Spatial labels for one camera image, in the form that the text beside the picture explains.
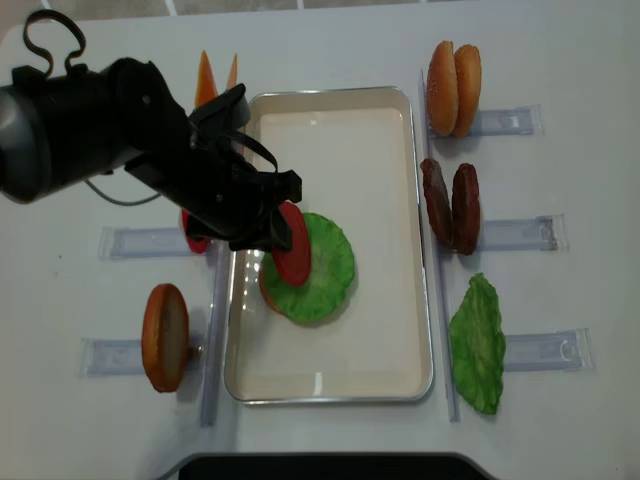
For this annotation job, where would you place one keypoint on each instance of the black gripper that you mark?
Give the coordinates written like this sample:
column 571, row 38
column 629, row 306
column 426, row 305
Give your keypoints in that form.
column 225, row 178

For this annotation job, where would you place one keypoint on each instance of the red tomato slice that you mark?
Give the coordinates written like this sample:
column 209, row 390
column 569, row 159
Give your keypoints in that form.
column 294, row 265
column 195, row 240

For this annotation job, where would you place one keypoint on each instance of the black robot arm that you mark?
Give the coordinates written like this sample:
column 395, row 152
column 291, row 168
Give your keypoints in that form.
column 58, row 132

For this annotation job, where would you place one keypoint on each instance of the bun slice under lettuce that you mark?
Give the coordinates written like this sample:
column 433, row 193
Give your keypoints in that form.
column 265, row 293

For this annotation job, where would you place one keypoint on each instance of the green lettuce on tray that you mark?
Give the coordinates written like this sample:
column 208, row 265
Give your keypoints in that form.
column 330, row 281

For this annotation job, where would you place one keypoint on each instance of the red tomato slice standing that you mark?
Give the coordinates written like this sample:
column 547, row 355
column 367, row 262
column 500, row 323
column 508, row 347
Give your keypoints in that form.
column 195, row 240

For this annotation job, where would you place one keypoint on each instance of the bread slice standing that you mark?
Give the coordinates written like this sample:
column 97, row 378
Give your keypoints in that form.
column 165, row 338

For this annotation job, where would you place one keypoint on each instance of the brown meat patty left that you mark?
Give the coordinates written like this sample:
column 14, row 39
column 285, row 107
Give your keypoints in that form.
column 438, row 203

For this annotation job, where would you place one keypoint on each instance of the brown meat patty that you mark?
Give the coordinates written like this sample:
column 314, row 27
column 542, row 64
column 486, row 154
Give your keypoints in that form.
column 466, row 212
column 438, row 203

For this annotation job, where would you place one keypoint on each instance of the orange cheese slice left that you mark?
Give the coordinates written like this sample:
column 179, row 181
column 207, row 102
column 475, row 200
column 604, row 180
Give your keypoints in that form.
column 206, row 89

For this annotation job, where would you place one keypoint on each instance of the orange cheese slice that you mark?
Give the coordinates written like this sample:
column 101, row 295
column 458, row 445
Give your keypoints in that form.
column 206, row 89
column 233, row 74

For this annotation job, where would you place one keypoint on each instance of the orange cheese slice right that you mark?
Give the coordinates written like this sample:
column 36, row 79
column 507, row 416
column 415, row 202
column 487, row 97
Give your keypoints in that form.
column 233, row 74

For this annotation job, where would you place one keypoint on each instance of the brown meat patty right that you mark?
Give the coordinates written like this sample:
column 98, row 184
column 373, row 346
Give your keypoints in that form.
column 466, row 212

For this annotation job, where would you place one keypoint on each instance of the green lettuce leaf standing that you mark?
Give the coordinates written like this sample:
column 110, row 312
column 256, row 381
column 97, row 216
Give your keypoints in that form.
column 478, row 346

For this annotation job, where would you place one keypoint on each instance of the white metal tray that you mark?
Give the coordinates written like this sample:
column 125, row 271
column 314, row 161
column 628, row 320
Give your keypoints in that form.
column 358, row 329

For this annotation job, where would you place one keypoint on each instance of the sesame bun top half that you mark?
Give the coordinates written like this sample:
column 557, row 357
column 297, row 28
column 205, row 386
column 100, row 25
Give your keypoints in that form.
column 441, row 90

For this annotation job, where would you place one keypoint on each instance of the black monitor edge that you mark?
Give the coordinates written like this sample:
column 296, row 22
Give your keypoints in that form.
column 330, row 466

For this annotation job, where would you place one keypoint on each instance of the plain bun half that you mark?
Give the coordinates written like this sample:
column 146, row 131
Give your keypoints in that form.
column 469, row 79

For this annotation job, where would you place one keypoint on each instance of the long clear rail left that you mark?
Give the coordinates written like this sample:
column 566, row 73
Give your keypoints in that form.
column 221, row 259

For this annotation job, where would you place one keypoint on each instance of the long clear rail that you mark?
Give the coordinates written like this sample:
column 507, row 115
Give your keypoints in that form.
column 221, row 259
column 450, row 390

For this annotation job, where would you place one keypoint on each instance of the clear holder rail middle left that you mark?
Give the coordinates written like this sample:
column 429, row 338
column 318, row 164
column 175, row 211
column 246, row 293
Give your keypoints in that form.
column 138, row 243

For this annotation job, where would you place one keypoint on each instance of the clear holder rail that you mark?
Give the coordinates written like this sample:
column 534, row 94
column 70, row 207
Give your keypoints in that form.
column 110, row 358
column 568, row 350
column 524, row 120
column 542, row 233
column 138, row 243

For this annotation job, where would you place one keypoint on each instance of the clear holder rail bottom left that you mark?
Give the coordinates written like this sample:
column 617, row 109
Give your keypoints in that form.
column 110, row 358

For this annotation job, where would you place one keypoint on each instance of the long clear rail right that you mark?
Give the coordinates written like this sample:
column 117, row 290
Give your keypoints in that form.
column 450, row 390

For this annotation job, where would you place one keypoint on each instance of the clear holder rail top right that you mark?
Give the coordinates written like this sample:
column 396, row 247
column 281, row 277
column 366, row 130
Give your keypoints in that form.
column 524, row 120

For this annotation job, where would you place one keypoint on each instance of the clear holder rail middle right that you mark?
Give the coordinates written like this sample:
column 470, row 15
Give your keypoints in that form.
column 542, row 233

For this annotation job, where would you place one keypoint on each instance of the clear holder rail bottom right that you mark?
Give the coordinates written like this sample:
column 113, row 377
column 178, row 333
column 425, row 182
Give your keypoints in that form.
column 568, row 350

